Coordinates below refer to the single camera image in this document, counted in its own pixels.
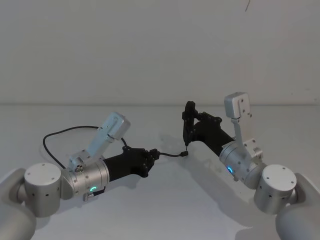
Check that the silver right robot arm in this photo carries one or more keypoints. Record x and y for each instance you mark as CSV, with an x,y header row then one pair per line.
x,y
275,186

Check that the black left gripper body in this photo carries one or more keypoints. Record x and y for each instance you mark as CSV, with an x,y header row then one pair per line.
x,y
125,163

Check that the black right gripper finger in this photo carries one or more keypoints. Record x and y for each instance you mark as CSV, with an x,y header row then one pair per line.
x,y
191,112
188,135

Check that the plain pale wall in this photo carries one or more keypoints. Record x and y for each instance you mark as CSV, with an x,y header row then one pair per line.
x,y
125,50

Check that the white table cloth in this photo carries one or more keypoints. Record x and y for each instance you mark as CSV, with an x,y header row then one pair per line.
x,y
160,200

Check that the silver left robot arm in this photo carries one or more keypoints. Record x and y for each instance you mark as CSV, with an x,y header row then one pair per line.
x,y
42,186

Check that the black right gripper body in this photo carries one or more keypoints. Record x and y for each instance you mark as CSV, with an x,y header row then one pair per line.
x,y
210,136

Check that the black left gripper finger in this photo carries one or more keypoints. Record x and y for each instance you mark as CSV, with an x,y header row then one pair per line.
x,y
149,167
153,153

